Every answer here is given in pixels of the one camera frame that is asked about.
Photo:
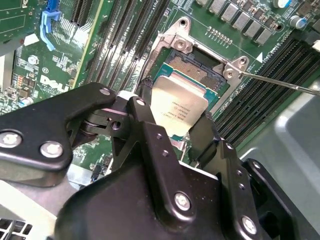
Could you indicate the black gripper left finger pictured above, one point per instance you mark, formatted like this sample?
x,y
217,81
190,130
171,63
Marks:
x,y
37,125

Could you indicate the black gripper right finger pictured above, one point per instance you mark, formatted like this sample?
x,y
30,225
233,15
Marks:
x,y
233,160

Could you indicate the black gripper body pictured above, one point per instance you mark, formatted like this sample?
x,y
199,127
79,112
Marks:
x,y
112,207

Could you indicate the silver CPU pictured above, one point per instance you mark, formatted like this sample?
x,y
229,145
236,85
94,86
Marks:
x,y
175,105

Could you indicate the metal locking lever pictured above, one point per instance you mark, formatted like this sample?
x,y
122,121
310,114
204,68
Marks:
x,y
275,82
152,57

